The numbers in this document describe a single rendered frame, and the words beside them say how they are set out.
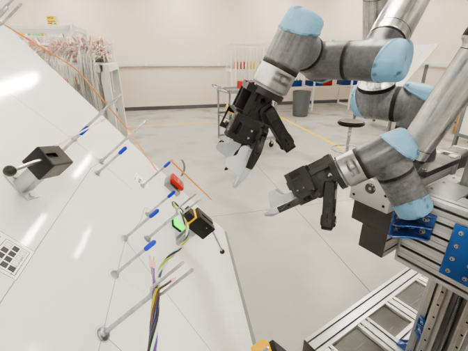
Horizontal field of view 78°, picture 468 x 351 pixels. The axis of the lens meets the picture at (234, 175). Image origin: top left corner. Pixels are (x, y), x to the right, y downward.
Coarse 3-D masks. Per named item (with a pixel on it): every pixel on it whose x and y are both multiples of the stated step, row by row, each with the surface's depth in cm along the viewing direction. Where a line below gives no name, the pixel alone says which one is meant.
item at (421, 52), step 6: (414, 48) 575; (420, 48) 563; (426, 48) 550; (432, 48) 537; (414, 54) 565; (420, 54) 553; (426, 54) 541; (414, 60) 557; (420, 60) 545; (414, 66) 548; (420, 66) 539; (426, 66) 542; (408, 72) 552; (414, 72) 541; (426, 72) 547; (408, 78) 544; (396, 84) 559; (402, 84) 547; (390, 126) 573
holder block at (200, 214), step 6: (198, 210) 69; (198, 216) 67; (204, 216) 70; (192, 222) 67; (198, 222) 67; (204, 222) 68; (210, 222) 70; (192, 228) 68; (198, 228) 68; (204, 228) 69; (210, 228) 69; (198, 234) 69; (204, 234) 69
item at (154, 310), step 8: (152, 264) 37; (152, 272) 36; (160, 288) 35; (152, 296) 34; (152, 304) 33; (152, 312) 32; (152, 320) 31; (152, 328) 30; (152, 336) 29; (152, 344) 28
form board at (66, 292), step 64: (0, 64) 59; (0, 128) 46; (64, 128) 63; (0, 192) 38; (64, 192) 48; (128, 192) 67; (64, 256) 39; (128, 256) 51; (192, 256) 71; (0, 320) 28; (64, 320) 33; (128, 320) 41; (192, 320) 53
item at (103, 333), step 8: (168, 272) 34; (160, 280) 34; (176, 280) 35; (152, 288) 34; (168, 288) 35; (136, 304) 35; (128, 312) 35; (120, 320) 35; (104, 328) 36; (112, 328) 35; (104, 336) 35
